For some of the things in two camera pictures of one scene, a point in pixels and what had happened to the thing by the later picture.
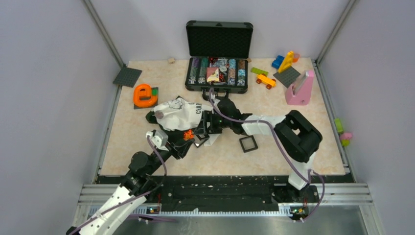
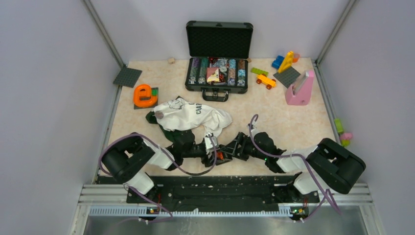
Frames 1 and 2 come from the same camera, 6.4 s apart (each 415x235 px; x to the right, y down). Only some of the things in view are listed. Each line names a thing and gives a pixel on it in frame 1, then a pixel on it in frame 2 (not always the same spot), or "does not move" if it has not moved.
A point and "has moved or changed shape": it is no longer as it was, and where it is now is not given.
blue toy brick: x=277 y=62 does not move
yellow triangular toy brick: x=287 y=62 does not move
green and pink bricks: x=344 y=137 does not move
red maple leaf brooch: x=188 y=135 has moved or changed shape
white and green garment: x=178 y=117 does not move
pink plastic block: x=300 y=92 does not move
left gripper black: x=181 y=148 to x=208 y=162
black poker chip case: x=218 y=53 does not move
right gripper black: x=208 y=116 to x=242 y=138
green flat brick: x=259 y=71 does not move
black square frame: x=197 y=142 has moved or changed shape
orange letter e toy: x=142 y=96 does not move
